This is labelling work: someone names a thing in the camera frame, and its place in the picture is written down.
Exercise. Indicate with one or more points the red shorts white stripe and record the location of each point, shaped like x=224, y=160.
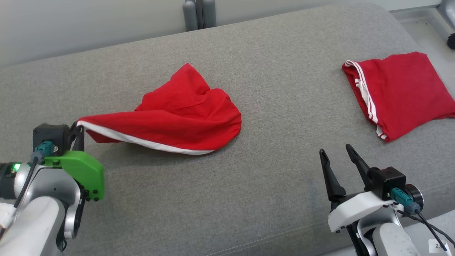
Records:
x=177, y=121

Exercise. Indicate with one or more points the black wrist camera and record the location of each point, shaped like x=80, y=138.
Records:
x=49, y=133
x=389, y=179

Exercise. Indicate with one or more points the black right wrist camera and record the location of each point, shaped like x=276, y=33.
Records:
x=389, y=179

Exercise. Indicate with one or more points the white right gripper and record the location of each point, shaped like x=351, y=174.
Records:
x=355, y=206

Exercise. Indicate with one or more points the red Bulls jersey white sleeves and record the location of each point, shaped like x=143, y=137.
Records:
x=401, y=92

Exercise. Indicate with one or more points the grey vertical partition post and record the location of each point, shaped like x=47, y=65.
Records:
x=199, y=14

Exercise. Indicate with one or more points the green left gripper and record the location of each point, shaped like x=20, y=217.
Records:
x=83, y=170

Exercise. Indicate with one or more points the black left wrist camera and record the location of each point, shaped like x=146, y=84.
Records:
x=49, y=133

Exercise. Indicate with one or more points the grey wheeled metal frame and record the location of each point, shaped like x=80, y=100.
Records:
x=448, y=17

